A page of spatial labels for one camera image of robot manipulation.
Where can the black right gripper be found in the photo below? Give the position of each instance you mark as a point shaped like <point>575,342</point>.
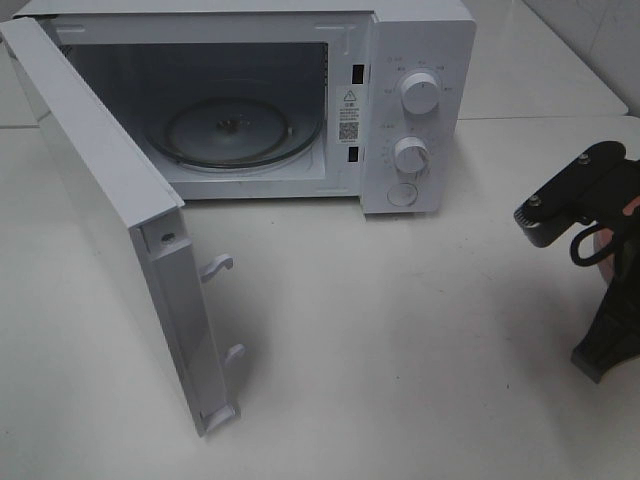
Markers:
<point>600,189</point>

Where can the round door release button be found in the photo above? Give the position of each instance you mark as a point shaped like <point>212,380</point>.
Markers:
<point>402,195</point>

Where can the white microwave door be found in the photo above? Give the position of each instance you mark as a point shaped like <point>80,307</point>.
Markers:
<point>132,217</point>

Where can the lower white microwave knob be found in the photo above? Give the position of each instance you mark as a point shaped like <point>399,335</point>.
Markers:
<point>410,155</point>

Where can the white microwave knob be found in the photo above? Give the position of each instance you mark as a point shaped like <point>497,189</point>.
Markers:
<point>420,92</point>
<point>410,155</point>

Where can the upper white microwave knob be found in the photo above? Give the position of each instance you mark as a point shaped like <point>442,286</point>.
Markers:
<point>420,92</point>

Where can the white microwave oven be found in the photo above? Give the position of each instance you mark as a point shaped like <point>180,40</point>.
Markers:
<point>144,59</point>

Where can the glass microwave turntable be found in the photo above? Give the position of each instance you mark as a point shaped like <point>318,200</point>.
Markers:
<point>234,133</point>

